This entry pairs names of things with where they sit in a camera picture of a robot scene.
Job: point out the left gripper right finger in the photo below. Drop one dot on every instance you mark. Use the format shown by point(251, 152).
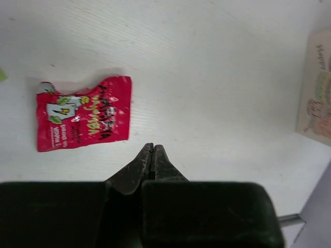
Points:
point(181, 213)

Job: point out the pink snack packet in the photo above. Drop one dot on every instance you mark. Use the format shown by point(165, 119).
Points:
point(90, 116)

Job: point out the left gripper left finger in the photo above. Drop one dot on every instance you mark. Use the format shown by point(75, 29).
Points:
point(76, 213)

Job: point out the beige paper bag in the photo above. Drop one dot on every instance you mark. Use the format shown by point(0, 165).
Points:
point(313, 119)

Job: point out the green triangular snack packet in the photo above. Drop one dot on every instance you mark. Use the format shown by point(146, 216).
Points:
point(3, 76)

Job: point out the aluminium table frame rail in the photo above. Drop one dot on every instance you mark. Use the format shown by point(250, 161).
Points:
point(290, 220)

